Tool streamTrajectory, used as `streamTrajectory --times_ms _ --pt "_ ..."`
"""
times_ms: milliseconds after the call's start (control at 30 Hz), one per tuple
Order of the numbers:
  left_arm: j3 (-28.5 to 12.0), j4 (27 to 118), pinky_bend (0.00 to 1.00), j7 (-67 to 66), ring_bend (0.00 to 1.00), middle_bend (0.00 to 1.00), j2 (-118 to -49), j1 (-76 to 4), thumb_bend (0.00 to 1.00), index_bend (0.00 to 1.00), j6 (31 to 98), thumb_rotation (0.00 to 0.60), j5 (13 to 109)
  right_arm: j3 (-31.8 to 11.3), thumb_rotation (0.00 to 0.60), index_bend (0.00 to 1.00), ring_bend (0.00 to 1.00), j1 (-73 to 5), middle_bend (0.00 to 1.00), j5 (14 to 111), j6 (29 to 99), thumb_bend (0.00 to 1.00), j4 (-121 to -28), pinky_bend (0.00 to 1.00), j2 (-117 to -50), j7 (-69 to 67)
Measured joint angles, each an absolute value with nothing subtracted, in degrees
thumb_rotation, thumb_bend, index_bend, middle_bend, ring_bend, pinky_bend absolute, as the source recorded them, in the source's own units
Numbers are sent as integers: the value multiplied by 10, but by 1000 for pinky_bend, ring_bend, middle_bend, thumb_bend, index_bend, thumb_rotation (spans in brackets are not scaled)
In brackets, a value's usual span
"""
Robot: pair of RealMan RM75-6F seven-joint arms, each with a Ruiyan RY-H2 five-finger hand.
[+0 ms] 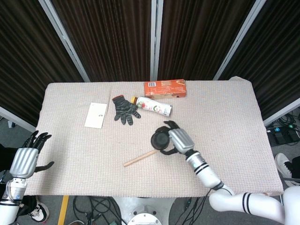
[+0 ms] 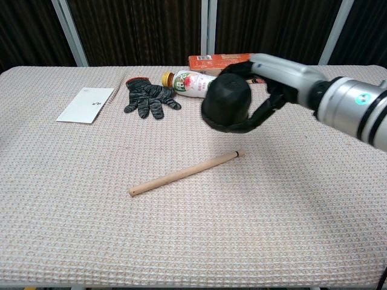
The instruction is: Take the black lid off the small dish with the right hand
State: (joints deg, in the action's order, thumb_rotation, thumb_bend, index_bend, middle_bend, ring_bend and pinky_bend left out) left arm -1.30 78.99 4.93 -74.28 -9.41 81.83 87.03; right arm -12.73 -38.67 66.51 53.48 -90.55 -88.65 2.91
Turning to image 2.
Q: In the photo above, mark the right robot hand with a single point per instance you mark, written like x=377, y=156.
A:
x=281, y=69

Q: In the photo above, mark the black plastic cup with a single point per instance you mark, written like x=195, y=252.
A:
x=226, y=96

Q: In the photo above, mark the dark brown partition panel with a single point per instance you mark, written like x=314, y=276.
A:
x=30, y=30
x=136, y=30
x=272, y=27
x=369, y=30

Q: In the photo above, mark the orange cardboard box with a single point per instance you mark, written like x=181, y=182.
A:
x=211, y=62

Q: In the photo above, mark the white labelled drink bottle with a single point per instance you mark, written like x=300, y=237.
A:
x=190, y=84

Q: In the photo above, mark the black grey knit glove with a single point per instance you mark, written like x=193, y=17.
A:
x=148, y=96

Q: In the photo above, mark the wooden stick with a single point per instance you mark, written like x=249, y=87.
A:
x=187, y=173

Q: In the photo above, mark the beige waffle table cloth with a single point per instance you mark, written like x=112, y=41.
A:
x=193, y=229

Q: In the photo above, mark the white paper card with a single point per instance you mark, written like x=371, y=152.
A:
x=86, y=104

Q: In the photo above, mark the grey partition post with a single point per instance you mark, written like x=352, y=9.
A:
x=335, y=33
x=208, y=30
x=71, y=33

